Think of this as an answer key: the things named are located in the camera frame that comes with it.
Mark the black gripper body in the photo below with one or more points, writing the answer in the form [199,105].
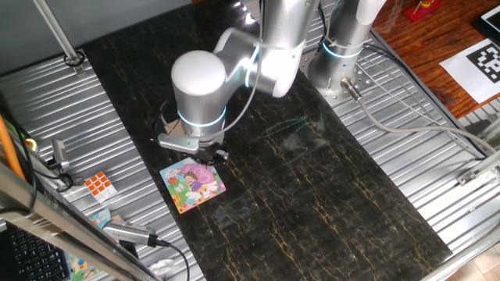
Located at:
[211,150]

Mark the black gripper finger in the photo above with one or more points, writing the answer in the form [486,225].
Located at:
[203,157]
[222,155]

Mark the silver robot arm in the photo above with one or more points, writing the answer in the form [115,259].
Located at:
[199,93]

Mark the colourful butterfly puzzle board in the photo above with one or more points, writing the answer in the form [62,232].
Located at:
[192,185]

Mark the colourful cartoon vehicle puzzle board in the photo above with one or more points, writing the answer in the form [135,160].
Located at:
[102,219]

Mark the plain wooden block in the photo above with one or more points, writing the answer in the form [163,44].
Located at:
[173,128]

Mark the black marble pattern mat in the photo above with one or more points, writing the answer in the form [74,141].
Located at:
[293,195]

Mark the orange and white Rubik's cube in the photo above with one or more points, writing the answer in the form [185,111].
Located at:
[100,186]

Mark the crumpled white wrapper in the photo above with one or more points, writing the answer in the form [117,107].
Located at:
[162,267]

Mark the slanted metal pole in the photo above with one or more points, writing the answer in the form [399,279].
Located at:
[58,35]

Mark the black computer keyboard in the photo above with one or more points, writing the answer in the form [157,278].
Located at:
[37,257]

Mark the orange rod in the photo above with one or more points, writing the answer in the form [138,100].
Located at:
[8,148]

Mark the white paper with marker code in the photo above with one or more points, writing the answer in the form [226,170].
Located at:
[470,72]

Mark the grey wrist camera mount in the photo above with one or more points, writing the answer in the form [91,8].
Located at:
[177,142]

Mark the small grey camera on clamp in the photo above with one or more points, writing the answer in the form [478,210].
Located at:
[59,153]

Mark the aluminium frame beam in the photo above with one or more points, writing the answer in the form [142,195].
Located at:
[58,218]

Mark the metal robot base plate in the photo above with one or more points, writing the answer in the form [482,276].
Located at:
[363,84]

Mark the metal corner bracket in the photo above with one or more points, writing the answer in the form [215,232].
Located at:
[478,169]

